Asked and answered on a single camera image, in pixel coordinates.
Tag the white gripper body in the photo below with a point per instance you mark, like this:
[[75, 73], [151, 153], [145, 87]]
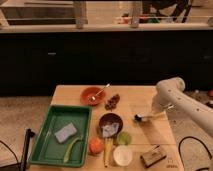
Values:
[[159, 104]]

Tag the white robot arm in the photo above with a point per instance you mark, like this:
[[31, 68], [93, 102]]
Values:
[[170, 92]]

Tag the brown wooden block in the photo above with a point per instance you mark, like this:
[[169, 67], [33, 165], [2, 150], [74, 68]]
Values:
[[153, 156]]

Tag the green lime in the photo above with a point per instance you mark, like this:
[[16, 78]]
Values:
[[123, 138]]

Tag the dark maroon bowl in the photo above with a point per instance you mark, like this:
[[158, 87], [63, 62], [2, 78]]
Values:
[[108, 119]]

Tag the crumpled grey wrapper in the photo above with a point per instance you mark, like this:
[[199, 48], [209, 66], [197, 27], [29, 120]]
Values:
[[110, 130]]

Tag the white round cup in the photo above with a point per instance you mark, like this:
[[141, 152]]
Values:
[[122, 155]]

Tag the yellow banana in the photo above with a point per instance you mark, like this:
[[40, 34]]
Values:
[[107, 150]]

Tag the metal spoon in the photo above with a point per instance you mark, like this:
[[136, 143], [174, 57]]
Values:
[[93, 98]]

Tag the orange plastic bowl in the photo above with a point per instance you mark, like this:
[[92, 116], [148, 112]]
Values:
[[90, 91]]

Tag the orange fruit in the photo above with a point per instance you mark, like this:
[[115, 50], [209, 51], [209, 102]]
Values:
[[96, 145]]

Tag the blue grey sponge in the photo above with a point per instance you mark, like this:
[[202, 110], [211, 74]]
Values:
[[66, 132]]

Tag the green plastic tray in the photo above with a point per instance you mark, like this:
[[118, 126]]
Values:
[[48, 151]]

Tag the long dark counter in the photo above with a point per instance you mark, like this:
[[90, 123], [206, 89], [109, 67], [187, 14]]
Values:
[[35, 63]]

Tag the black stand left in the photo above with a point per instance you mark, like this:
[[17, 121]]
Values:
[[28, 135]]

